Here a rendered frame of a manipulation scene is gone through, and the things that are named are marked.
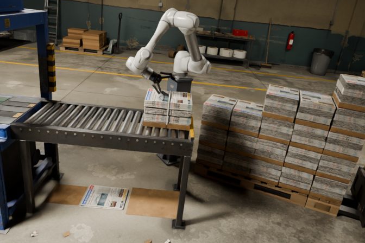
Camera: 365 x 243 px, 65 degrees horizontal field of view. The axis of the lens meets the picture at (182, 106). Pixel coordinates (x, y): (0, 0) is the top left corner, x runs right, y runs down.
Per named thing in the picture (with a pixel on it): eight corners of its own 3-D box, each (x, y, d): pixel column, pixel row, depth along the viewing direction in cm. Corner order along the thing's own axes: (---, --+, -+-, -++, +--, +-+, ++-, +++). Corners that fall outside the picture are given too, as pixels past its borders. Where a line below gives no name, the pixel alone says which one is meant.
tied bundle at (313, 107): (293, 110, 295) (299, 89, 287) (323, 116, 287) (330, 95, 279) (294, 123, 261) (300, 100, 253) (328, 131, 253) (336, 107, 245)
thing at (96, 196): (128, 189, 278) (128, 188, 278) (123, 209, 252) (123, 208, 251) (90, 185, 277) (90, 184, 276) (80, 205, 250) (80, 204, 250)
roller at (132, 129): (141, 115, 260) (141, 110, 258) (132, 140, 216) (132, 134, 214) (135, 115, 260) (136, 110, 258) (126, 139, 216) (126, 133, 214)
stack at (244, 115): (202, 157, 350) (213, 93, 321) (303, 186, 316) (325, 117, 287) (193, 173, 316) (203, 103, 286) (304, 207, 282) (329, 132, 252)
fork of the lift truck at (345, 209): (250, 181, 308) (251, 178, 307) (358, 213, 278) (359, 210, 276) (249, 186, 299) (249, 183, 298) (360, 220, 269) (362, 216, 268)
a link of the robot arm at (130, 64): (139, 78, 228) (143, 72, 216) (122, 68, 225) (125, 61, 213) (145, 68, 232) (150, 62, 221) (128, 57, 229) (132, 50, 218)
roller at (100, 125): (112, 113, 259) (112, 108, 257) (98, 136, 215) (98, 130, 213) (106, 112, 259) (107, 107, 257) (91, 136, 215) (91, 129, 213)
